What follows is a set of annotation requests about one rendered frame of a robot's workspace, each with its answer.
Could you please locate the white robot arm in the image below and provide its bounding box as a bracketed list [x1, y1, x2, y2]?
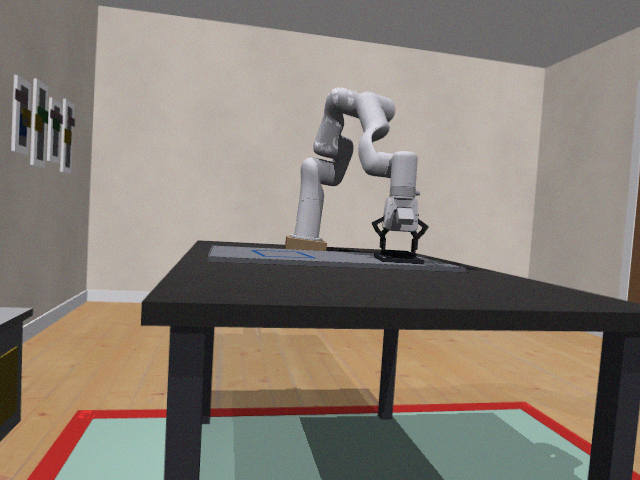
[290, 88, 420, 241]

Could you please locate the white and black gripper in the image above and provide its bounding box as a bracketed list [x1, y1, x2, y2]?
[372, 196, 429, 253]

